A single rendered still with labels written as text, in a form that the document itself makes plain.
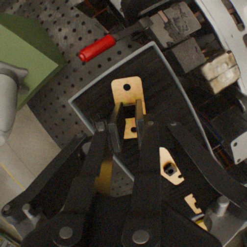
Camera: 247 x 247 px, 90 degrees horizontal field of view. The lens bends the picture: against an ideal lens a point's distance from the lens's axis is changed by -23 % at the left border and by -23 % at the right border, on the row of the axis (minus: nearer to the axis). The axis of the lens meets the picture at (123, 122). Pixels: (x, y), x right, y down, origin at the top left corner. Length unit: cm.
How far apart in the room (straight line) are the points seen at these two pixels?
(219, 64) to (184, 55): 8
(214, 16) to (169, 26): 16
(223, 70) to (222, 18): 16
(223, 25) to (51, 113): 78
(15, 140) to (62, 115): 149
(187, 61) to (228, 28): 20
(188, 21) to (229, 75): 13
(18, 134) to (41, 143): 35
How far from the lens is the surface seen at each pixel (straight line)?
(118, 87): 20
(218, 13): 44
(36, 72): 66
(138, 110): 16
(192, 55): 28
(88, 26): 71
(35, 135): 194
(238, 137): 37
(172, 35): 30
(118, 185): 95
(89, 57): 22
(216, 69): 32
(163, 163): 26
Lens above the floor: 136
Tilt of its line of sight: 67 degrees down
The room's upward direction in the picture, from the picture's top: 168 degrees counter-clockwise
